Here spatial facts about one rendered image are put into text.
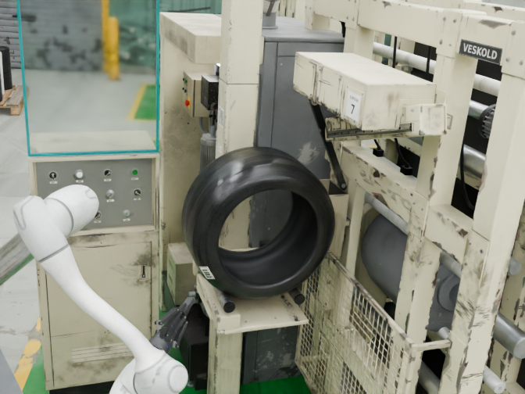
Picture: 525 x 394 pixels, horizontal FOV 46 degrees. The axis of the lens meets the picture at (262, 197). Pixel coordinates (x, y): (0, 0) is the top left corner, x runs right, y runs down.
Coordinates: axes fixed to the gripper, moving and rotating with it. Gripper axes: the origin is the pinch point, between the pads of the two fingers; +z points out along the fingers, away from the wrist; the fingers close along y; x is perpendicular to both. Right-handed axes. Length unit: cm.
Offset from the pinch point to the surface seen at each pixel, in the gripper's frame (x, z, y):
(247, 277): -5.2, 35.6, 21.7
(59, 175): -80, 40, -36
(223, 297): -1.9, 17.4, 13.9
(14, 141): -477, 271, 44
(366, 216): 12, 108, 52
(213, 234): 7.4, 21.1, -13.9
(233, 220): -13, 53, 6
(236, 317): 1.6, 14.4, 21.5
